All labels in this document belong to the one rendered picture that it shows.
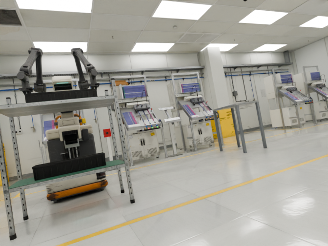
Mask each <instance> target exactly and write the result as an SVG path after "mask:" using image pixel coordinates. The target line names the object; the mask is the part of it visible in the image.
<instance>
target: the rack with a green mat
mask: <svg viewBox="0 0 328 246"><path fill-rule="evenodd" d="M111 84H112V91H113V95H110V96H109V95H108V90H105V96H99V97H88V98H77V99H66V100H55V101H43V102H28V103H17V104H11V98H10V97H7V98H6V102H7V104H6V105H0V114H3V115H5V116H7V117H9V122H10V129H11V136H12V143H13V150H14V156H15V163H16V170H17V177H18V181H17V182H16V183H14V184H12V185H11V186H9V184H8V177H7V170H6V164H5V157H4V150H3V143H2V136H1V129H0V174H1V181H2V188H3V194H4V201H5V208H6V215H7V221H8V228H9V238H10V240H14V239H16V238H17V236H16V232H15V225H14V218H13V211H12V205H11V198H10V193H12V192H16V191H20V199H21V206H22V212H23V220H28V219H29V218H28V213H27V206H26V200H25V193H24V190H25V189H29V188H34V187H38V186H42V185H48V184H52V183H56V182H61V181H65V180H69V179H73V178H78V177H82V176H86V175H91V174H95V173H100V172H104V171H108V170H112V169H117V170H118V176H119V182H120V188H121V193H124V188H123V180H122V174H121V167H125V171H126V177H127V183H128V189H129V195H130V203H131V204H133V203H135V199H134V194H133V188H132V182H131V176H130V170H129V164H128V158H127V152H126V146H125V140H124V134H123V126H122V120H121V114H120V108H119V102H118V96H117V90H116V84H115V78H111ZM113 102H114V103H115V108H116V115H117V121H118V127H119V133H120V139H121V145H122V151H123V159H124V161H121V160H119V155H118V149H117V143H116V137H115V131H114V125H113V119H112V113H111V107H110V106H111V105H112V104H113ZM101 107H107V109H108V115H109V121H110V127H111V133H112V140H113V145H114V151H115V158H116V160H113V161H108V162H106V165H104V166H100V167H96V168H91V169H87V170H82V171H77V172H73V173H68V174H64V175H59V176H55V177H50V178H46V179H41V180H37V181H35V180H34V177H33V178H28V179H22V173H21V164H20V157H19V150H18V144H17V137H16V131H15V124H14V117H20V116H29V115H38V114H47V113H56V112H65V111H74V110H83V109H92V108H101Z"/></svg>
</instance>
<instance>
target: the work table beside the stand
mask: <svg viewBox="0 0 328 246"><path fill-rule="evenodd" d="M252 103H255V105H256V110H257V116H258V121H259V126H260V132H261V137H262V142H263V147H264V148H267V144H266V138H265V133H264V127H263V122H262V117H261V111H260V106H259V101H258V100H257V101H250V102H241V103H235V104H231V105H228V106H224V107H220V108H217V109H213V116H214V121H215V127H216V132H217V138H218V143H219V149H220V151H223V149H222V143H221V137H220V132H219V127H218V121H217V116H216V111H218V110H224V109H231V114H232V119H233V124H234V130H235V135H236V141H237V146H238V147H241V146H240V140H239V135H238V129H237V124H236V119H235V113H234V108H235V109H236V115H237V120H238V126H239V131H240V136H241V142H242V147H243V153H247V150H246V143H245V138H244V133H243V127H242V122H241V116H240V111H239V106H243V105H248V104H252Z"/></svg>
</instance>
